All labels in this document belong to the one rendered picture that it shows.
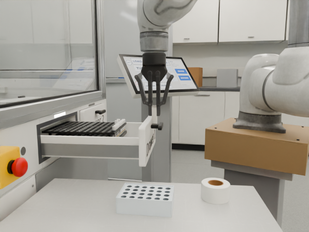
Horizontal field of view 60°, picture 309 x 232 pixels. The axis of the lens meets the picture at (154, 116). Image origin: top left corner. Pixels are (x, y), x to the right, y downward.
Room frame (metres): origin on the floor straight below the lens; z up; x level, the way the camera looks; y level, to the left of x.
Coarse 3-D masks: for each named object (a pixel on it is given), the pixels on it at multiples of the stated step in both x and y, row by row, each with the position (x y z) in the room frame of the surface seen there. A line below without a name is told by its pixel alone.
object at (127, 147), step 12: (132, 132) 0.96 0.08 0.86; (48, 144) 0.74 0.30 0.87; (60, 144) 0.74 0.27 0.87; (72, 144) 0.73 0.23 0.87; (84, 144) 0.73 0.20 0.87; (96, 144) 0.73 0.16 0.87; (108, 144) 0.73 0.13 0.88; (120, 144) 0.72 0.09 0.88; (132, 144) 0.72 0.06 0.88; (48, 156) 0.74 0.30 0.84; (60, 156) 0.74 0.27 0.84; (72, 156) 0.74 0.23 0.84; (84, 156) 0.73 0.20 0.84; (96, 156) 0.73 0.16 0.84; (108, 156) 0.72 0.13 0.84; (120, 156) 0.72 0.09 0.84; (132, 156) 0.72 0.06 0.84
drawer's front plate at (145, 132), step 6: (150, 120) 0.82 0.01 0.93; (144, 126) 0.71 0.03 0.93; (150, 126) 0.82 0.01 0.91; (144, 132) 0.70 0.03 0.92; (150, 132) 0.82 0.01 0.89; (144, 138) 0.70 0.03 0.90; (150, 138) 0.82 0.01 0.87; (144, 144) 0.70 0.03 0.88; (150, 144) 0.82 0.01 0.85; (144, 150) 0.70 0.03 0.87; (150, 150) 0.82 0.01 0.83; (144, 156) 0.70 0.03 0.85; (144, 162) 0.70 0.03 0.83
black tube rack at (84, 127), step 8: (48, 128) 0.82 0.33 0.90; (56, 128) 0.82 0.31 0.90; (64, 128) 0.82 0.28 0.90; (72, 128) 0.82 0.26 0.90; (80, 128) 0.83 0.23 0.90; (88, 128) 0.83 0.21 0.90; (96, 128) 0.82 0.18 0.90; (104, 128) 0.82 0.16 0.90; (104, 136) 0.84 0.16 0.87; (112, 136) 0.85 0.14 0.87; (120, 136) 0.84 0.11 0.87
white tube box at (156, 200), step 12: (120, 192) 0.59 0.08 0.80; (132, 192) 0.59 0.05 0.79; (144, 192) 0.59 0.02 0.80; (156, 192) 0.59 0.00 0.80; (168, 192) 0.60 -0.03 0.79; (120, 204) 0.56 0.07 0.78; (132, 204) 0.55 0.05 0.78; (144, 204) 0.55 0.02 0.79; (156, 204) 0.54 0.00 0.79; (168, 204) 0.54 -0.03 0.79; (168, 216) 0.54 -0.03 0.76
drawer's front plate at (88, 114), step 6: (90, 108) 1.12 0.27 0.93; (96, 108) 1.19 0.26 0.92; (102, 108) 1.28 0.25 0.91; (84, 114) 1.04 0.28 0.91; (90, 114) 1.11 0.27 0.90; (96, 114) 1.19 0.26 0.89; (102, 114) 1.28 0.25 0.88; (84, 120) 1.04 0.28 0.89; (90, 120) 1.11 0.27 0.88; (96, 120) 1.18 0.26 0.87; (102, 120) 1.27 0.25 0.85
